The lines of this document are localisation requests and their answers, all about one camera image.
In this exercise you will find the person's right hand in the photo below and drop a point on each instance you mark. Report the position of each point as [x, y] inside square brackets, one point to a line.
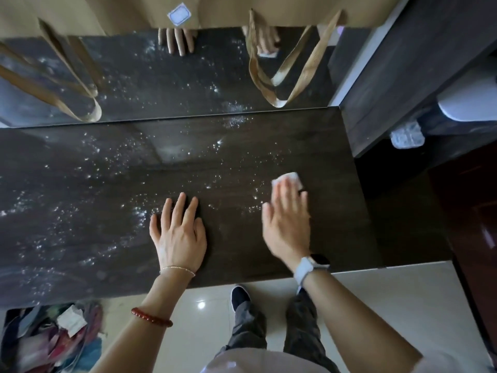
[287, 229]

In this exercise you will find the person's left hand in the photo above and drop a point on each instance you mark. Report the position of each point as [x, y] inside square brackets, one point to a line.
[179, 244]

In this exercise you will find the person's left little finger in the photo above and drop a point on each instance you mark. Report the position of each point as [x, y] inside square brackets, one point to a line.
[155, 228]

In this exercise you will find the person's left thumb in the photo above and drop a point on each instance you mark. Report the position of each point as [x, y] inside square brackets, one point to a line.
[201, 233]

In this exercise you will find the person's right little finger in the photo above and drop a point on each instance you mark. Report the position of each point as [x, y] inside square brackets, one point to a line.
[304, 205]

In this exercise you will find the person's right middle finger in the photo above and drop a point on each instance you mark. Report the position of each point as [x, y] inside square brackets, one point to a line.
[287, 194]

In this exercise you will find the person's left middle finger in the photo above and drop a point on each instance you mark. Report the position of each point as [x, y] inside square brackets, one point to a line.
[179, 211]

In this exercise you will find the person's right thumb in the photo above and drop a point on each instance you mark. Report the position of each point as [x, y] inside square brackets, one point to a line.
[268, 221]

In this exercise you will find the white wiping cloth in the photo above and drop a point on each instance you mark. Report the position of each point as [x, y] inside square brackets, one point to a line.
[292, 177]

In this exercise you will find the person's left forearm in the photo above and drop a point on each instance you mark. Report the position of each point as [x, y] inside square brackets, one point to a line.
[136, 330]

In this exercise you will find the person's right forearm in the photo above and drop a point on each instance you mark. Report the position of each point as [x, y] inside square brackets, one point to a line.
[349, 326]

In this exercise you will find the white smartwatch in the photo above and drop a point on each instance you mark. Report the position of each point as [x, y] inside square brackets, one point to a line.
[306, 268]

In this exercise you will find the black shoe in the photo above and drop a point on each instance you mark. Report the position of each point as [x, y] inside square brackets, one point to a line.
[239, 297]

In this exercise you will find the grey trousers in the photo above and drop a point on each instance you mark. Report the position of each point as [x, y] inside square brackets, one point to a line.
[303, 330]

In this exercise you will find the crumpled white paper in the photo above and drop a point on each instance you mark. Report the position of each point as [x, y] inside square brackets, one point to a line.
[72, 320]

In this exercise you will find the clear plastic container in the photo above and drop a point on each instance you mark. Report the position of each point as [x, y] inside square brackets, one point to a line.
[407, 135]

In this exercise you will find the white shirt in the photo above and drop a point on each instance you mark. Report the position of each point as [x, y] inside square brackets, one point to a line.
[264, 364]

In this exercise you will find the pile of colourful clothes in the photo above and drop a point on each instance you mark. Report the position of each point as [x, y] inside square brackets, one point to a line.
[42, 345]

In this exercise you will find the dark wooden cabinet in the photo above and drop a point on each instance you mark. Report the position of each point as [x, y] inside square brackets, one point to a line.
[411, 65]

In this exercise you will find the white sticker label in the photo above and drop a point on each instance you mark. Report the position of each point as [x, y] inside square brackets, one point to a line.
[178, 14]

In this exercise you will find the white rounded fixture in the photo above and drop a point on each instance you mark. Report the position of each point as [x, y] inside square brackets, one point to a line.
[471, 99]

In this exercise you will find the wall mirror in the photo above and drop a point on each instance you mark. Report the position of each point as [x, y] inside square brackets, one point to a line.
[163, 81]

